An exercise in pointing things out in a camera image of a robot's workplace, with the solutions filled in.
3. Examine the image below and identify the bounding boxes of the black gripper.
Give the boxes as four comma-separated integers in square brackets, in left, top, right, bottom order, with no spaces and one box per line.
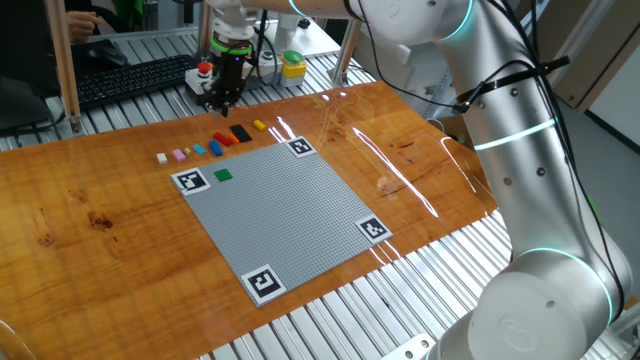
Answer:
[203,52,250,120]

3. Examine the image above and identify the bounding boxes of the black Lego plate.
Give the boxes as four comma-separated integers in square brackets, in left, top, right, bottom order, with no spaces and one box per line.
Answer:
[229,124,253,144]

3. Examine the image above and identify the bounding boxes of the grey Lego baseplate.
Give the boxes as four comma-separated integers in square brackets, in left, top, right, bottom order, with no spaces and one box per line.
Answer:
[169,135,394,308]

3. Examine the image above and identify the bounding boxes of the white foam blocks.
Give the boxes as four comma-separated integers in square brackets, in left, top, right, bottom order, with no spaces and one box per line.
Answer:
[367,42,454,101]

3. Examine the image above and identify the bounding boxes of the bare person hand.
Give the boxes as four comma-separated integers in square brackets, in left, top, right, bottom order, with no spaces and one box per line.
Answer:
[66,10,102,45]

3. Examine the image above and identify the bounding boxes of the white box red button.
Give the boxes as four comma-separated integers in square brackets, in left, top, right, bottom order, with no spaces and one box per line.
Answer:
[183,60,214,101]

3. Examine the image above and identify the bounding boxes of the grey two-button box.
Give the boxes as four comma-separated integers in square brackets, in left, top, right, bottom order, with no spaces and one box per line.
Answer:
[247,49,284,86]

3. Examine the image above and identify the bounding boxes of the black white fiducial marker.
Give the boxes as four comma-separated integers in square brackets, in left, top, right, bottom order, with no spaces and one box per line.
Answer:
[355,214,394,245]
[170,168,212,196]
[240,263,288,307]
[286,135,317,159]

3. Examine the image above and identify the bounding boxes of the yellow box green button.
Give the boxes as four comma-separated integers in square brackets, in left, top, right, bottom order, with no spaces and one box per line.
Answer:
[279,49,308,88]

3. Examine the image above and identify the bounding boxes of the black keyboard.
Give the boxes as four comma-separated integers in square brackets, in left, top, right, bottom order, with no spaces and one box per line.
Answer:
[74,53,199,109]

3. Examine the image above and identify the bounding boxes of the black computer mouse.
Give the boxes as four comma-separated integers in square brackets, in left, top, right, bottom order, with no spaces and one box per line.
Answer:
[85,38,130,69]

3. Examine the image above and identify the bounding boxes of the dark green garment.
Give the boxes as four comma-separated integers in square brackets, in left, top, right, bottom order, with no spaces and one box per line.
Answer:
[110,0,144,30]

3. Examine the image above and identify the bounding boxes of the wood pattern table mat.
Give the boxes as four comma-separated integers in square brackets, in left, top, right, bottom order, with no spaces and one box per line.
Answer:
[0,80,499,360]

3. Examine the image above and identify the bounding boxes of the black monitor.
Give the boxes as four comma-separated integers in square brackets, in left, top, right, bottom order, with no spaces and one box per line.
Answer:
[0,0,61,136]

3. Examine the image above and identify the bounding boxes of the cardboard box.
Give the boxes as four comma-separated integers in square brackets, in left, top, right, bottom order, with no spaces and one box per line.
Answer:
[437,114,472,147]

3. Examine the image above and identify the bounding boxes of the metal mounting plate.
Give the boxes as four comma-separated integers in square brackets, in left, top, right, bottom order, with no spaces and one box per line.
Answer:
[380,333,437,360]

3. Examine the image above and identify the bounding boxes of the aluminium extrusion bar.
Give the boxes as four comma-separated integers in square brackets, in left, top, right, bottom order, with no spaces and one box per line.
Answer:
[542,0,617,101]

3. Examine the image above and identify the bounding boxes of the brown wooden cabinet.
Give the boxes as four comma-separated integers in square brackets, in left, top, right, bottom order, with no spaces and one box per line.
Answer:
[554,0,640,112]

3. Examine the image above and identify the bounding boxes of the green wrist mount ring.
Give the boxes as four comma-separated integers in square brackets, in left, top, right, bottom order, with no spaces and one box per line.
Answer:
[209,35,254,57]

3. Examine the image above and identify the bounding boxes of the silver metal post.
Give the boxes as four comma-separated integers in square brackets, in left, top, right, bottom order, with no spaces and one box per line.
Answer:
[197,0,215,59]
[329,19,362,87]

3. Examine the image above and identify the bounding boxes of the tan frame post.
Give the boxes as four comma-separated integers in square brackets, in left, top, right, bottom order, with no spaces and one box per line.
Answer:
[43,0,84,135]

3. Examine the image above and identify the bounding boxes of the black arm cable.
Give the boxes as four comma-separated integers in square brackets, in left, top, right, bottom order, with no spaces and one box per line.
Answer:
[239,0,626,321]

